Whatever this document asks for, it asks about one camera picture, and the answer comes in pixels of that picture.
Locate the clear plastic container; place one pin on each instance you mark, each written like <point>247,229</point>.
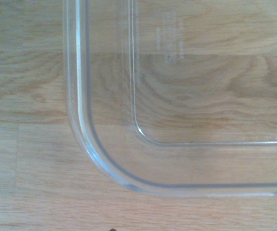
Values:
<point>191,101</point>

